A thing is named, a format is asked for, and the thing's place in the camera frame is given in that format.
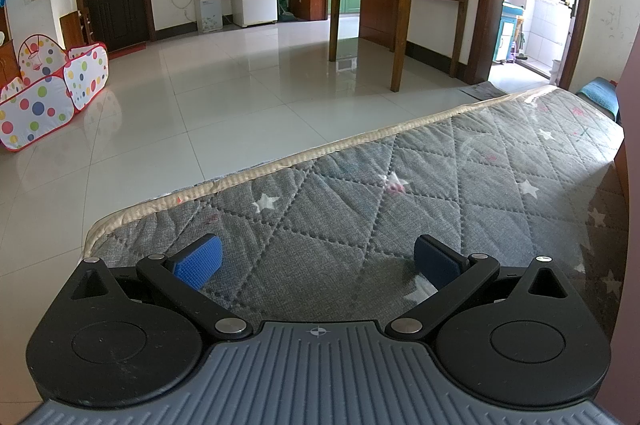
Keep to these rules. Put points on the pink cardboard box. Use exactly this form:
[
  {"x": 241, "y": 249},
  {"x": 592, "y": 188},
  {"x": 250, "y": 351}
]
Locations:
[{"x": 630, "y": 140}]

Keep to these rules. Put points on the blue padded stool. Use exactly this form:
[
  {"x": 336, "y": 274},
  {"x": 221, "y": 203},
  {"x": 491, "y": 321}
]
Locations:
[{"x": 597, "y": 92}]

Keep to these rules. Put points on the grey doormat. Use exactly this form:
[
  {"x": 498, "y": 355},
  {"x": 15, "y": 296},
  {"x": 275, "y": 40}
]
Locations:
[{"x": 482, "y": 91}]

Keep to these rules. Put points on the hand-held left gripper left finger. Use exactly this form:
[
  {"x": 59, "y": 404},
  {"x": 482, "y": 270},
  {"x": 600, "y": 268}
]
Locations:
[{"x": 197, "y": 262}]

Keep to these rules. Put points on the blue plastic cabinet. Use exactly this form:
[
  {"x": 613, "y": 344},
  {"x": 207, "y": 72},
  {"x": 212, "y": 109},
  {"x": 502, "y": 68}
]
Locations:
[{"x": 507, "y": 35}]

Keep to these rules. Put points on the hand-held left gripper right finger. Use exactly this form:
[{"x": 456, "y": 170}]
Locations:
[{"x": 435, "y": 262}]

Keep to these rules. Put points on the grey quilted table cover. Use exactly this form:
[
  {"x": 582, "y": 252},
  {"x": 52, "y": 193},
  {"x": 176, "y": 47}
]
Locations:
[{"x": 450, "y": 185}]

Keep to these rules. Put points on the polka dot play tent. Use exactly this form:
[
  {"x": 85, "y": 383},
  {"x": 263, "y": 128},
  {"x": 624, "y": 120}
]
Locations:
[{"x": 45, "y": 105}]

